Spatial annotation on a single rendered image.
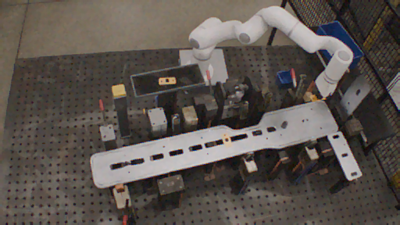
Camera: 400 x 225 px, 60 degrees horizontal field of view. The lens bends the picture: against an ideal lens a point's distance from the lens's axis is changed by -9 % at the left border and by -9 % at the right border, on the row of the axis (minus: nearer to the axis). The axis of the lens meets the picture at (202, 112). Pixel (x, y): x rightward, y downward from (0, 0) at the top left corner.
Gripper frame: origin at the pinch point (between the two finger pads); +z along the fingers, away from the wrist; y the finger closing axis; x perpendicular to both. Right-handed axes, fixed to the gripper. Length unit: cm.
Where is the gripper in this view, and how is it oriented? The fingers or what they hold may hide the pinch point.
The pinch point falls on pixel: (319, 94)
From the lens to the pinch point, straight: 195.4
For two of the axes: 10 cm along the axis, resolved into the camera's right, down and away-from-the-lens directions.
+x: 9.5, -2.1, 2.5
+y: 3.0, 8.3, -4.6
